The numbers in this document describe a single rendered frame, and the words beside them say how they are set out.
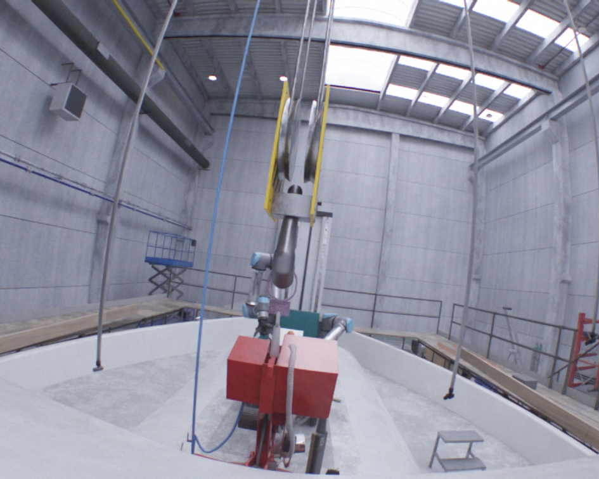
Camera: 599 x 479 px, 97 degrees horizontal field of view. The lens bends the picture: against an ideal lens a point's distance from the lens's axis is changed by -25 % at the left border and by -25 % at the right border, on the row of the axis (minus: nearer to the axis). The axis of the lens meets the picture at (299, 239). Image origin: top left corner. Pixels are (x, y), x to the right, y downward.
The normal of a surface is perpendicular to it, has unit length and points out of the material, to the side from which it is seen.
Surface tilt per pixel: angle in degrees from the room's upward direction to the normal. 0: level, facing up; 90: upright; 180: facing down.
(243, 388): 107
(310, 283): 90
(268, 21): 90
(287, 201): 90
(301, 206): 90
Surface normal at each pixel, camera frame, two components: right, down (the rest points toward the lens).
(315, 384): -0.07, 0.25
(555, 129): -0.04, -0.09
